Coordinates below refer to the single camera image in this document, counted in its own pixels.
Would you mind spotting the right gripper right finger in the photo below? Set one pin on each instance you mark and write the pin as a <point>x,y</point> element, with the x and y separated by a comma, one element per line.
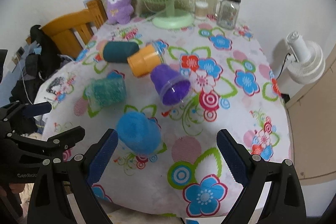
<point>284,203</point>

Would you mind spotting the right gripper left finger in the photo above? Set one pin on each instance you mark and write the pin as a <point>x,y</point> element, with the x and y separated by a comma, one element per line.
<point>76,181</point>

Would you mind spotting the blue fuzzy cup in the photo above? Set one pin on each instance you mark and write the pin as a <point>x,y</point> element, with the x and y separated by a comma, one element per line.
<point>138,133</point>

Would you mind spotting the teal glitter cup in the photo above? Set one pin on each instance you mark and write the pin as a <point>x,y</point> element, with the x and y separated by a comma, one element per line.
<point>105,92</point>

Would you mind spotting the dark teal fuzzy cup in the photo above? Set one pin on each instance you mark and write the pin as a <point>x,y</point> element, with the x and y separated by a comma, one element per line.
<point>118,52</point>

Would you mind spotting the orange fuzzy cup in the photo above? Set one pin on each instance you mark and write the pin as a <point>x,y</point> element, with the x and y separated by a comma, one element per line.
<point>146,59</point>

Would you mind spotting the purple fuzzy cup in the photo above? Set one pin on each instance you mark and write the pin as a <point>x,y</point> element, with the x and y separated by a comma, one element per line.
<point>171,86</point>

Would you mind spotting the dark clothes pile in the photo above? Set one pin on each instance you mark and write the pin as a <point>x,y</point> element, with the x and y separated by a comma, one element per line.
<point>40,67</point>

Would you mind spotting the wooden chair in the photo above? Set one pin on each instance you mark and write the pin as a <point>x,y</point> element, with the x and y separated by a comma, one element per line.
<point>59,34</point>

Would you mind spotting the floral tablecloth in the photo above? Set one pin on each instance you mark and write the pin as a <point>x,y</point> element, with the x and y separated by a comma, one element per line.
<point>232,87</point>

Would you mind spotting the white standing fan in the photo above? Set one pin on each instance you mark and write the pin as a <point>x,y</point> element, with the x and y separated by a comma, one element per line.
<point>307,63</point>

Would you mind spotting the purple plush toy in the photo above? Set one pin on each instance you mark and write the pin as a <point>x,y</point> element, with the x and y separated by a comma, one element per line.
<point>119,11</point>

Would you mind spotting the glass mason jar mug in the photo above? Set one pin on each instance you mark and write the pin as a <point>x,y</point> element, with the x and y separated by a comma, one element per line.
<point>226,12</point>

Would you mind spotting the cotton swab container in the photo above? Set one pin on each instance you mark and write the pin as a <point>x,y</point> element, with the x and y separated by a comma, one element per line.
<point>200,11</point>

